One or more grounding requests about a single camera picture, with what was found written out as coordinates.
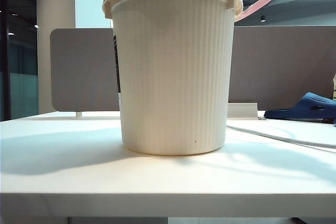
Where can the cream ribbed plastic trash can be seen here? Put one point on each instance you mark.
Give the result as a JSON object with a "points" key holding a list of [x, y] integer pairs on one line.
{"points": [[173, 77]]}

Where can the light grey rounded desk partition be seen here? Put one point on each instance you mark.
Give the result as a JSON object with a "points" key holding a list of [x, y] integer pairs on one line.
{"points": [[81, 69]]}

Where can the brown grey desk partition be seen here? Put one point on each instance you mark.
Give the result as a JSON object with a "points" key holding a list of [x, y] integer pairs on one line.
{"points": [[283, 64]]}

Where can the small black ceiling spotlight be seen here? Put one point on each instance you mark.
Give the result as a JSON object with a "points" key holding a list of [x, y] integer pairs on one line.
{"points": [[263, 19]]}

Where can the navy blue foam slipper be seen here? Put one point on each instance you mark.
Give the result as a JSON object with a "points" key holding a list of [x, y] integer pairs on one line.
{"points": [[302, 108]]}

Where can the white partition post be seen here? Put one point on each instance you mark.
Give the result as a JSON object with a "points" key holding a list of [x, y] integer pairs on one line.
{"points": [[79, 115]]}

